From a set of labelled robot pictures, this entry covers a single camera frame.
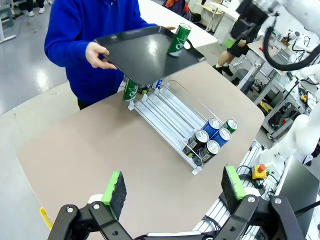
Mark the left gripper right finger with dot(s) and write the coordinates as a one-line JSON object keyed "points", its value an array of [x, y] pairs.
{"points": [[232, 190]]}

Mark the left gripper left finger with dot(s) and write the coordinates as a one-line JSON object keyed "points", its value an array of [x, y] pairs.
{"points": [[116, 195]]}

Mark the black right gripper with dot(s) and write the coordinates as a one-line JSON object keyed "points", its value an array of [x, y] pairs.
{"points": [[252, 11]]}

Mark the black Pepsi can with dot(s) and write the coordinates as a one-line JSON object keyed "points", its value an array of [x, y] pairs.
{"points": [[210, 151], [196, 142], [142, 89]]}

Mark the green Chilsung cider can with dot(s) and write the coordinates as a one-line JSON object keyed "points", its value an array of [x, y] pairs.
{"points": [[231, 125], [178, 40], [130, 91]]}

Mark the black serving tray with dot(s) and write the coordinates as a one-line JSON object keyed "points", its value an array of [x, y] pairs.
{"points": [[140, 55]]}

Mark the person's right forearm blue sleeve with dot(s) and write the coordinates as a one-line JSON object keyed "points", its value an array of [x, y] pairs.
{"points": [[67, 53]]}

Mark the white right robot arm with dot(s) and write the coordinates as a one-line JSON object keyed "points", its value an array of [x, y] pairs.
{"points": [[303, 136]]}

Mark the person's left forearm blue sleeve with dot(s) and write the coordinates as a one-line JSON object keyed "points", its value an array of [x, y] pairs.
{"points": [[150, 25]]}

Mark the person in black shorts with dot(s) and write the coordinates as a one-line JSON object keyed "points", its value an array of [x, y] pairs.
{"points": [[240, 51]]}

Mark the person in blue hoodie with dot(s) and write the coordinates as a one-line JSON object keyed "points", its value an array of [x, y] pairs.
{"points": [[82, 20]]}

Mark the person in black T-shirt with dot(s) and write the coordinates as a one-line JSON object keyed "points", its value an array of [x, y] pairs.
{"points": [[42, 10]]}

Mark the person's left hand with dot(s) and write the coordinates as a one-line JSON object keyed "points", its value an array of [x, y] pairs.
{"points": [[170, 28]]}

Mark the person's right hand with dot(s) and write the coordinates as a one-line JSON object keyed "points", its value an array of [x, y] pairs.
{"points": [[93, 55]]}

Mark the yellow emergency stop button box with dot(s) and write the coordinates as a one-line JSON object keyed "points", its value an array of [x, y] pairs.
{"points": [[258, 172]]}

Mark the long white desk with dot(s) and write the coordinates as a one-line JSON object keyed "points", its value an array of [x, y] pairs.
{"points": [[220, 10]]}

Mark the small white background robot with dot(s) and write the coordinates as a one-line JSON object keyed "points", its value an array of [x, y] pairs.
{"points": [[295, 35]]}

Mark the blue Pocari Sweat can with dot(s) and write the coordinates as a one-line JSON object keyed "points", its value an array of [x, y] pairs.
{"points": [[211, 126], [158, 83], [222, 137]]}

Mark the large white table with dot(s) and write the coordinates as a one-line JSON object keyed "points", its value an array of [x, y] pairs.
{"points": [[200, 35]]}

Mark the grey plastic stool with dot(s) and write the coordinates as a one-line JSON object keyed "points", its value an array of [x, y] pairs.
{"points": [[6, 16], [240, 77]]}

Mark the dark grey panel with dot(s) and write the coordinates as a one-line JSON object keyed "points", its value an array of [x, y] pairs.
{"points": [[300, 190]]}

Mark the yellow plastic piece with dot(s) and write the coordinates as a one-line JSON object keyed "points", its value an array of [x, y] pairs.
{"points": [[46, 217]]}

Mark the clear acrylic can rack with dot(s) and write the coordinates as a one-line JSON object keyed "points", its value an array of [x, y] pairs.
{"points": [[162, 110]]}

